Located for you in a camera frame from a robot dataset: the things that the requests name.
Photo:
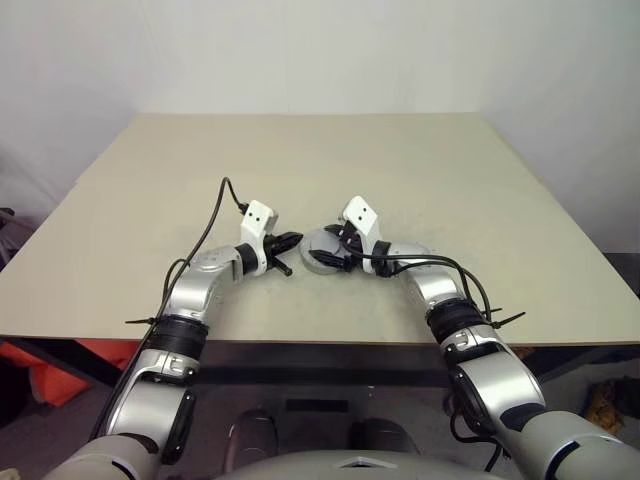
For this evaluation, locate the dark rounded shape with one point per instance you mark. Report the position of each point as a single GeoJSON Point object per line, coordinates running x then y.
{"type": "Point", "coordinates": [382, 437]}
{"type": "Point", "coordinates": [252, 437]}

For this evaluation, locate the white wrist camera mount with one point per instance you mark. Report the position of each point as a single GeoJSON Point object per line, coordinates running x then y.
{"type": "Point", "coordinates": [256, 220]}
{"type": "Point", "coordinates": [364, 217]}

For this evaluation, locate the grey toothed gear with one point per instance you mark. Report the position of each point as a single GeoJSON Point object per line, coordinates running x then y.
{"type": "Point", "coordinates": [322, 245]}

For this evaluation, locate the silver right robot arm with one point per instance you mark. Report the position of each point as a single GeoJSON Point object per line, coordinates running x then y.
{"type": "Point", "coordinates": [495, 390]}

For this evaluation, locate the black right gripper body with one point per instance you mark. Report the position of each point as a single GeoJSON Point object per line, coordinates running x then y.
{"type": "Point", "coordinates": [351, 245]}

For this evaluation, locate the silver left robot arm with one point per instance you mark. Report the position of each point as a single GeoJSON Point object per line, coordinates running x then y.
{"type": "Point", "coordinates": [190, 295]}

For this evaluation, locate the orange bag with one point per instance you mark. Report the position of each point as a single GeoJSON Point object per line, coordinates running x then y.
{"type": "Point", "coordinates": [60, 387]}

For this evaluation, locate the black bag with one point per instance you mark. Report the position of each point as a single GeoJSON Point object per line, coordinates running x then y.
{"type": "Point", "coordinates": [12, 397]}

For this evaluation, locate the black table frame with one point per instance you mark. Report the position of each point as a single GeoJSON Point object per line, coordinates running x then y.
{"type": "Point", "coordinates": [55, 362]}

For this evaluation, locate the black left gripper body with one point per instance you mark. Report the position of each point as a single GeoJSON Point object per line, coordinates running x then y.
{"type": "Point", "coordinates": [271, 250]}

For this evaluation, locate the black rectangular floor plate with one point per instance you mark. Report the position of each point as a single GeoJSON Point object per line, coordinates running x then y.
{"type": "Point", "coordinates": [316, 405]}

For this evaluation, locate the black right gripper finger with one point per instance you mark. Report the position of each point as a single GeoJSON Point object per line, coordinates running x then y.
{"type": "Point", "coordinates": [330, 259]}
{"type": "Point", "coordinates": [334, 231]}

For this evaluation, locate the brown crumpled object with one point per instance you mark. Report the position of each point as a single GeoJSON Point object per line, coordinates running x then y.
{"type": "Point", "coordinates": [606, 405]}

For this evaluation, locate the black caster wheel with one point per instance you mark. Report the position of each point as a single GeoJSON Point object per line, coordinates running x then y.
{"type": "Point", "coordinates": [447, 401]}

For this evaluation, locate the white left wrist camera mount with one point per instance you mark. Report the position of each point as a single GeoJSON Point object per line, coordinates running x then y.
{"type": "Point", "coordinates": [256, 220]}

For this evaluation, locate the grey robot torso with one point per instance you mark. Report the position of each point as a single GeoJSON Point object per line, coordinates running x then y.
{"type": "Point", "coordinates": [350, 467]}

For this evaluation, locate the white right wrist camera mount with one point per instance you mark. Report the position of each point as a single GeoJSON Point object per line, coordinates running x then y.
{"type": "Point", "coordinates": [364, 217]}

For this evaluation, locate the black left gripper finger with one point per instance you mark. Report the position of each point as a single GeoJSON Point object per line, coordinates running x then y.
{"type": "Point", "coordinates": [282, 270]}
{"type": "Point", "coordinates": [289, 241]}

